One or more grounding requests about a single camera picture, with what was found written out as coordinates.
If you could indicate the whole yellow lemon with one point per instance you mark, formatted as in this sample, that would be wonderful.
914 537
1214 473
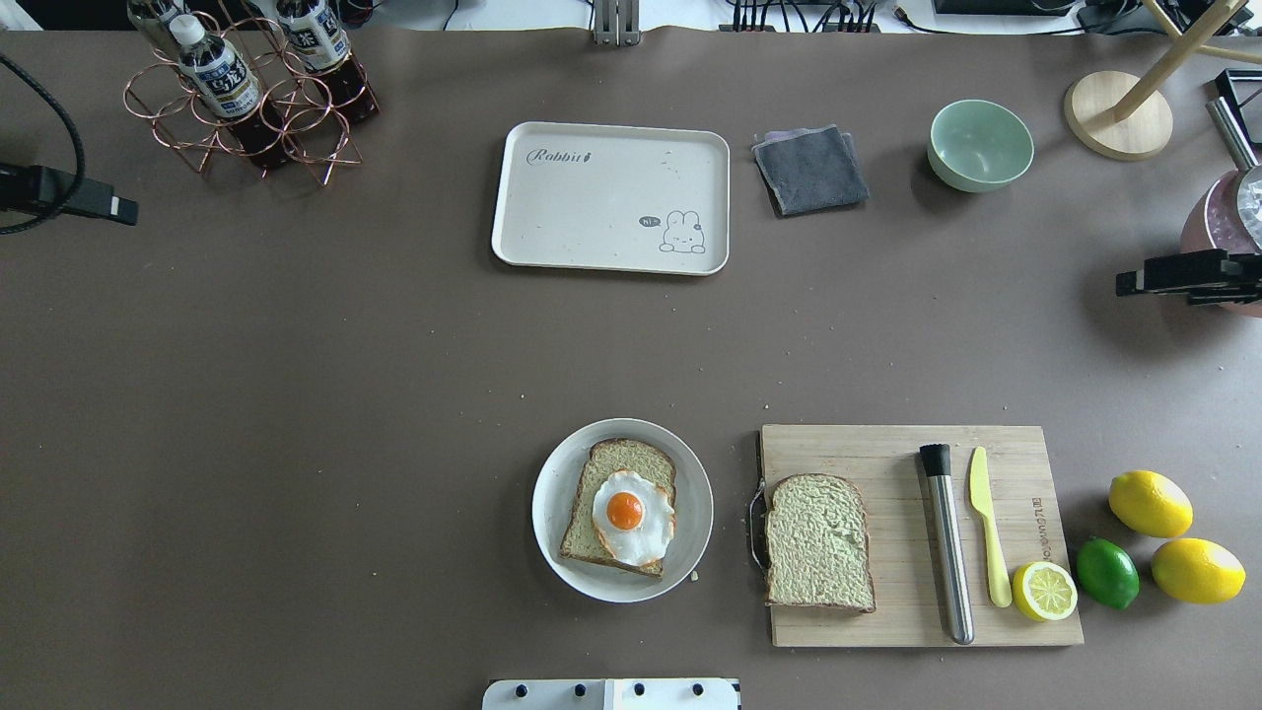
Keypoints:
1149 503
1197 571

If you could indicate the fried egg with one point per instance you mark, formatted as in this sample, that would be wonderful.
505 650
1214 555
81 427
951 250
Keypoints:
633 519

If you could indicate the plain toast slice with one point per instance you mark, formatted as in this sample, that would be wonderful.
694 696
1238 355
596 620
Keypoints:
818 541

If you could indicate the tea bottle front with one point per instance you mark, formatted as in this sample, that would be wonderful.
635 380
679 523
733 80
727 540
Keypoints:
231 89

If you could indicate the halved lemon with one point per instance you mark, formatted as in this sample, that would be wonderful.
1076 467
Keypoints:
1044 591

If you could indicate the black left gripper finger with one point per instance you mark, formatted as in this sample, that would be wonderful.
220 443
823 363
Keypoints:
32 190

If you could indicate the pink bowl with ice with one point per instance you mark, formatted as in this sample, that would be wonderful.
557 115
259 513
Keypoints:
1214 223

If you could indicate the cream rabbit tray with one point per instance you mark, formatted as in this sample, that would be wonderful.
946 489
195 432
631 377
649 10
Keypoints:
607 197

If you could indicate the yellow plastic knife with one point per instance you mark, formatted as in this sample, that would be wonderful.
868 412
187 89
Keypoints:
981 498

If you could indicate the toast slice under egg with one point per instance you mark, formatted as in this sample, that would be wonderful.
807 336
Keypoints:
579 541

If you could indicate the steel muddler black tip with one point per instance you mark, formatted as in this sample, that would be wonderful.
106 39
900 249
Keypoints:
956 600

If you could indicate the white round plate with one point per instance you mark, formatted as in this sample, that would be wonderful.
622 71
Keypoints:
554 496

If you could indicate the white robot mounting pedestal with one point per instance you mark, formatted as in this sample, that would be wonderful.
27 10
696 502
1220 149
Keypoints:
614 693

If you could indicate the green lime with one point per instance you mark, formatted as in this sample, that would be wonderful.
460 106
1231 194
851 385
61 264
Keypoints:
1107 573

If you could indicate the copper wire bottle rack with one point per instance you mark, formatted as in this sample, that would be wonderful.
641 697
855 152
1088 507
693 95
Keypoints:
280 86

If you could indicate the green ceramic bowl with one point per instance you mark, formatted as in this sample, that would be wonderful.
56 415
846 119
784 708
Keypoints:
978 146

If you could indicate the steel ice scoop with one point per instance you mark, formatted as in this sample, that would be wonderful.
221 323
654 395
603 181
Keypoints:
1248 204

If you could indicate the tea bottle back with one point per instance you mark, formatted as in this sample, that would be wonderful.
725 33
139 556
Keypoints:
152 20

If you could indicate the grey folded cloth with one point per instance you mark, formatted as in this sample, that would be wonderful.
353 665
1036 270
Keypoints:
811 169

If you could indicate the tea bottle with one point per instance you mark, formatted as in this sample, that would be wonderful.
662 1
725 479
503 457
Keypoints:
231 89
152 20
316 35

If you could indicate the tea bottle middle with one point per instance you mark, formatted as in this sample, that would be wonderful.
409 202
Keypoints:
316 35

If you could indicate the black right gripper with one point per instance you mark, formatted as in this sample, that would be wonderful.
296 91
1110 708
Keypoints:
1183 275

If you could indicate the wooden cutting board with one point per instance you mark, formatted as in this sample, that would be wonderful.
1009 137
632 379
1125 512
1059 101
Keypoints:
883 463

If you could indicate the wooden mug tree stand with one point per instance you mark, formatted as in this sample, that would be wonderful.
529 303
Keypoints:
1124 117

